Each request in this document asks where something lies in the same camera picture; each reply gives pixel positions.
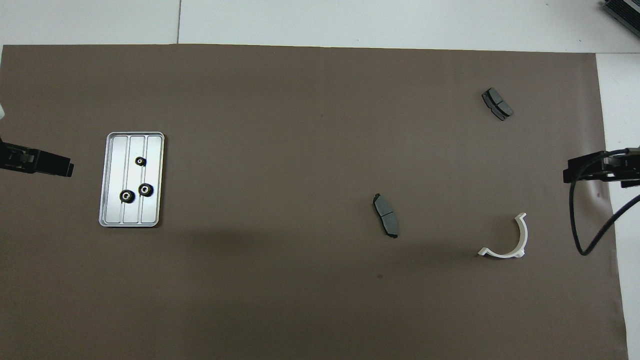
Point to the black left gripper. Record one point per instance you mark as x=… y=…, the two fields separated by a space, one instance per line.
x=17 y=157

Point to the large black bearing gear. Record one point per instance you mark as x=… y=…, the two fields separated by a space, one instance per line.
x=145 y=189
x=126 y=196

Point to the silver metal tray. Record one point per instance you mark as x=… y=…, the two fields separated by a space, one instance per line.
x=115 y=210

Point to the white curved plastic bracket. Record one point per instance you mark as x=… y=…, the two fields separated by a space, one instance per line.
x=502 y=254

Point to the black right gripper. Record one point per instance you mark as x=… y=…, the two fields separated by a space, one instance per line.
x=625 y=167

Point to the brown table mat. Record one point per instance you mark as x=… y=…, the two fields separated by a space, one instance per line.
x=250 y=100

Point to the long grey brake pad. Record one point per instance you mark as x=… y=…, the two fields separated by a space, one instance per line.
x=386 y=212

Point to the short grey brake pad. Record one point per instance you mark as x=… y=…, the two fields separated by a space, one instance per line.
x=497 y=102

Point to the small black bearing gear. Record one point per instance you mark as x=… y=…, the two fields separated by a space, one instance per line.
x=140 y=161

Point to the grey ribbed device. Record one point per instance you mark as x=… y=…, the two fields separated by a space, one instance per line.
x=625 y=10

